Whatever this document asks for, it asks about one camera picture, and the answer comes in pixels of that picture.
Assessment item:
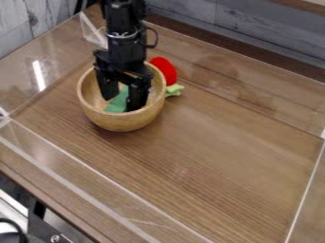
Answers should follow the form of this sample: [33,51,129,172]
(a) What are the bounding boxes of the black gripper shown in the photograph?
[94,27,156,112]

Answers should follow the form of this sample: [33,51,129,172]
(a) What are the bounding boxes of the green rectangular block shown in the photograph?
[105,85,129,113]

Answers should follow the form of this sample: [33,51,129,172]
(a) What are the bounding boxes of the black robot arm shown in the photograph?
[93,0,160,111]

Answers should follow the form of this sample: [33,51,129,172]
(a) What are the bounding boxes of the brown wooden bowl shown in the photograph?
[77,63,166,132]

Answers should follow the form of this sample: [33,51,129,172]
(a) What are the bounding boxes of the red plush strawberry toy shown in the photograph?
[150,57,185,97]

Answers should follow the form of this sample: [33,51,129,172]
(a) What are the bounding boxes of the clear acrylic corner bracket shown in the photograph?
[79,12,109,48]

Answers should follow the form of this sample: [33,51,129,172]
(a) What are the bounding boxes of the black table leg mount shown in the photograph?
[29,200,74,243]

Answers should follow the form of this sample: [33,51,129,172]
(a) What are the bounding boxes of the black cable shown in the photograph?
[0,217,31,243]

